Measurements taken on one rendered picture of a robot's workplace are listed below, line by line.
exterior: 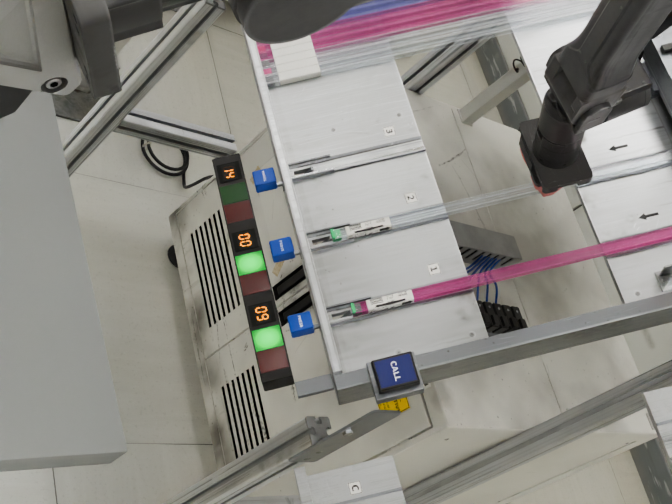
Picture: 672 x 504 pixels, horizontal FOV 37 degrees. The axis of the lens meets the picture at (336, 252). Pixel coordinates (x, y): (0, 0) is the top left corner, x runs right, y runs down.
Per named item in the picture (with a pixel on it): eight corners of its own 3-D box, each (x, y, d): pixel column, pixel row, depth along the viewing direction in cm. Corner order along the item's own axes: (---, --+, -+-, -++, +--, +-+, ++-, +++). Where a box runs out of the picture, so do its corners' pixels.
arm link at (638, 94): (551, 49, 109) (587, 115, 107) (642, 12, 111) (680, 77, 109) (529, 95, 121) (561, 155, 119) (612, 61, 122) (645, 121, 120)
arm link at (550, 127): (535, 87, 115) (559, 124, 113) (588, 66, 116) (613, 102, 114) (528, 120, 121) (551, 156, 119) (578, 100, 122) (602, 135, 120)
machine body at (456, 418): (210, 551, 185) (447, 426, 148) (151, 230, 215) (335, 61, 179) (438, 533, 229) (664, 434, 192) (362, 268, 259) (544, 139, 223)
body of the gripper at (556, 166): (564, 118, 129) (573, 85, 122) (591, 184, 124) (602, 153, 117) (516, 130, 128) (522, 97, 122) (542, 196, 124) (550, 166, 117)
